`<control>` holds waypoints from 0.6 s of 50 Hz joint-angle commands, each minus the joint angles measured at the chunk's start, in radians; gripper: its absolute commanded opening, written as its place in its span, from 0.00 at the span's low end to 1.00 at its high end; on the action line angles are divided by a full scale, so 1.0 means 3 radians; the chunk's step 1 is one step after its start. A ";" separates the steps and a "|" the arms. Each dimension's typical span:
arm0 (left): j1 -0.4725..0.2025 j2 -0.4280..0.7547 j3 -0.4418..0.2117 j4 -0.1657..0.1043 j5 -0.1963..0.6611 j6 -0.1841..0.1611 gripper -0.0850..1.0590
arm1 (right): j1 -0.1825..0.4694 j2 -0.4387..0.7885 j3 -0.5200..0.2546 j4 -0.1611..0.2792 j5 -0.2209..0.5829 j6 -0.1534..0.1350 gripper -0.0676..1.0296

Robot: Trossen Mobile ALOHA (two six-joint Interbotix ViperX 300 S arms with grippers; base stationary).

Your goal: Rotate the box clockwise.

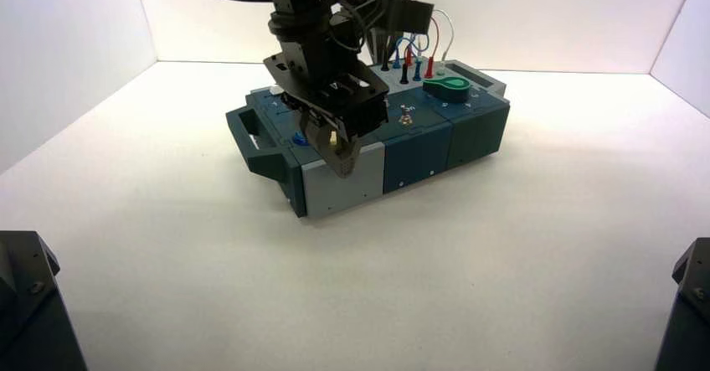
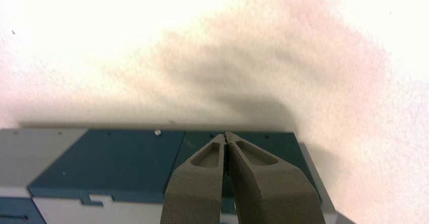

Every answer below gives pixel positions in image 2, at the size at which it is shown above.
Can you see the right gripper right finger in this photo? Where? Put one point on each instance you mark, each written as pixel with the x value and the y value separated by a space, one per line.
pixel 271 192

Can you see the blue and grey control box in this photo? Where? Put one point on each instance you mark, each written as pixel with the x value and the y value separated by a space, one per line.
pixel 110 162

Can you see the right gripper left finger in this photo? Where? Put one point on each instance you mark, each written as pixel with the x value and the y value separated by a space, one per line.
pixel 194 189

